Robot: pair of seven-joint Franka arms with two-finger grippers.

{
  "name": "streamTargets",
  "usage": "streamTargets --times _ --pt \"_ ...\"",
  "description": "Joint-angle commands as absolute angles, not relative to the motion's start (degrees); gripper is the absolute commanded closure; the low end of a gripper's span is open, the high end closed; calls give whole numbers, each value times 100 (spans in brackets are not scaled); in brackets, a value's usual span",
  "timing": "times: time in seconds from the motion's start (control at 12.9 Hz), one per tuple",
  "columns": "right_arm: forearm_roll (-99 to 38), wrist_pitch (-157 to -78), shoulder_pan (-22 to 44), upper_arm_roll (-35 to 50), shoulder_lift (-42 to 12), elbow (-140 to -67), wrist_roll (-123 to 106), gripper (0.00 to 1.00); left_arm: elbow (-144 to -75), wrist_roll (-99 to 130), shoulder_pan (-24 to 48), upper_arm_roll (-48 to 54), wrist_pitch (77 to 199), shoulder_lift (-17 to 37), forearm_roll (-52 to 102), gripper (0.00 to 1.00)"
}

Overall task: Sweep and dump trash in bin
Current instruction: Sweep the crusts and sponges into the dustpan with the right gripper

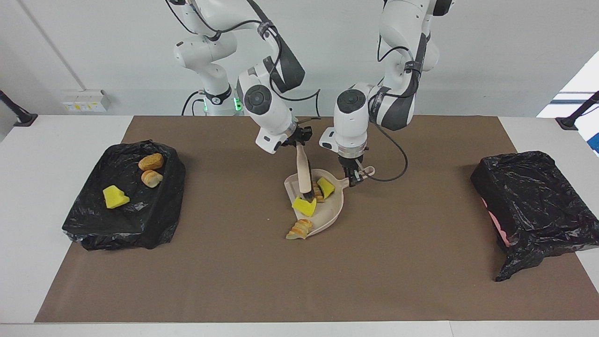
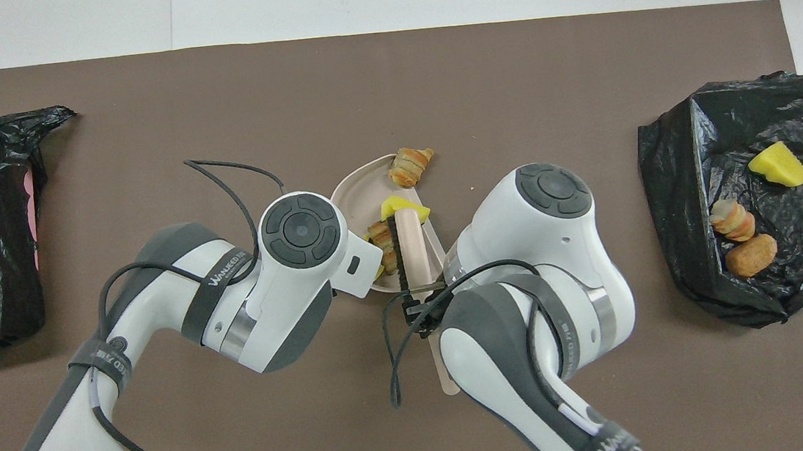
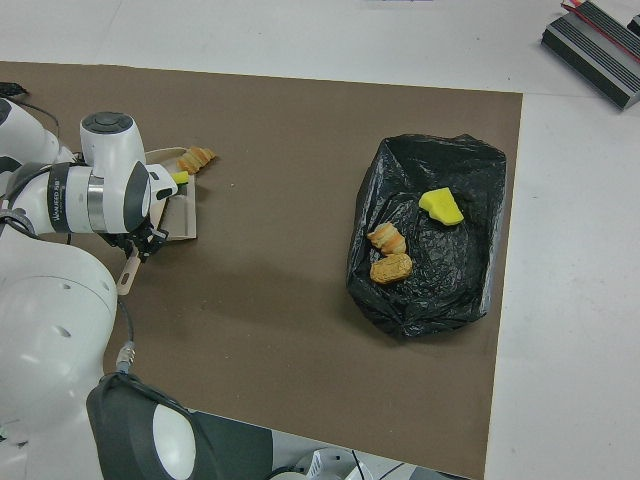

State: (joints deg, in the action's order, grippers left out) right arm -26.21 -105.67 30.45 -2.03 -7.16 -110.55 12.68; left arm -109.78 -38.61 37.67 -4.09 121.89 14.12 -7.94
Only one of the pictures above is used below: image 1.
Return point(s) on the white wall socket box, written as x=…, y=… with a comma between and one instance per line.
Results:
x=86, y=100

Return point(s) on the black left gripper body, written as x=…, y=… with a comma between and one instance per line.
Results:
x=352, y=163

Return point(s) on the black clamp post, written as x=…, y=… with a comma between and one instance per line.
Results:
x=568, y=122
x=23, y=119

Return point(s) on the black bag over pink bin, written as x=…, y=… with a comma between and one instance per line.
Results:
x=538, y=206

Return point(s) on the bright window with grey frame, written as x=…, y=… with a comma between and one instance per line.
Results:
x=580, y=93

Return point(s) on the pale croissant piece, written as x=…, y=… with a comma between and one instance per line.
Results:
x=299, y=230

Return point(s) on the yellow sponge with green pad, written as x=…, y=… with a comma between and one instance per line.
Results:
x=304, y=207

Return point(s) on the plain yellow sponge piece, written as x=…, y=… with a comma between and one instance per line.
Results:
x=326, y=187

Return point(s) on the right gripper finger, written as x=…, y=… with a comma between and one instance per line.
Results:
x=306, y=140
x=292, y=143

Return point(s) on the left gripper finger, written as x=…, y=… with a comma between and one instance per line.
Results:
x=352, y=178
x=359, y=177

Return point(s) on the green and yellow sponge wedge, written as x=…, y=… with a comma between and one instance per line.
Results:
x=115, y=196

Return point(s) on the pink bin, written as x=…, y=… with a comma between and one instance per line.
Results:
x=496, y=222

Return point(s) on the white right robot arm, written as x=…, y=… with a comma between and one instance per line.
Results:
x=266, y=107

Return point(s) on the black trash bag bin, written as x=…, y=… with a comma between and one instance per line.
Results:
x=135, y=224

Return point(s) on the brown table mat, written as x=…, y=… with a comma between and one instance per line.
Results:
x=281, y=295

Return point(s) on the beige plastic dustpan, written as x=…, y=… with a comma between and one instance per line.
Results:
x=327, y=215

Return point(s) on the beige hand brush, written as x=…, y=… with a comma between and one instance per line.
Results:
x=304, y=171

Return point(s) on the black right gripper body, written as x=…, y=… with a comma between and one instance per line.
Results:
x=302, y=135

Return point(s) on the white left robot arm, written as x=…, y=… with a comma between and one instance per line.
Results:
x=351, y=121

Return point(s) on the striped croissant piece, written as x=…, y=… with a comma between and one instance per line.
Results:
x=318, y=194
x=151, y=178

